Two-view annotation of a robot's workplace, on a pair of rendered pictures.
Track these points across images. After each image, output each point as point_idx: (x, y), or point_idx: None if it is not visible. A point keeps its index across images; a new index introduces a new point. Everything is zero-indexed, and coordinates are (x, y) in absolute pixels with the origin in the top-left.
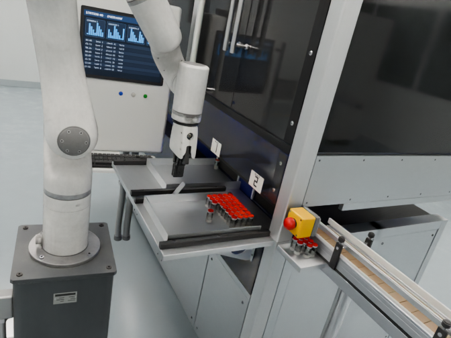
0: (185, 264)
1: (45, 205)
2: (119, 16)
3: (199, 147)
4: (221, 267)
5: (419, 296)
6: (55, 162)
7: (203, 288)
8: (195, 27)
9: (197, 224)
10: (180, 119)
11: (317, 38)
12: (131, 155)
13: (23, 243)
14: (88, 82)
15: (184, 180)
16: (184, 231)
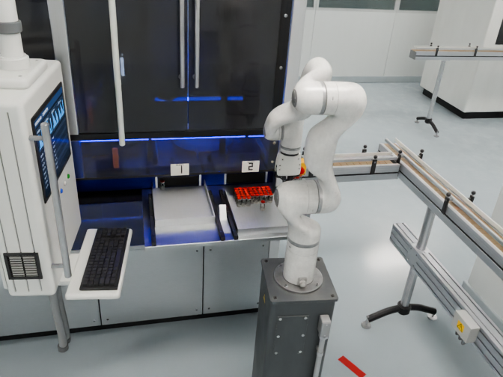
0: (165, 284)
1: (313, 253)
2: (46, 107)
3: (112, 188)
4: (226, 245)
5: (342, 158)
6: (308, 225)
7: (205, 277)
8: (117, 77)
9: (266, 215)
10: (299, 150)
11: (284, 57)
12: (97, 240)
13: (296, 297)
14: (49, 203)
15: (191, 209)
16: (277, 221)
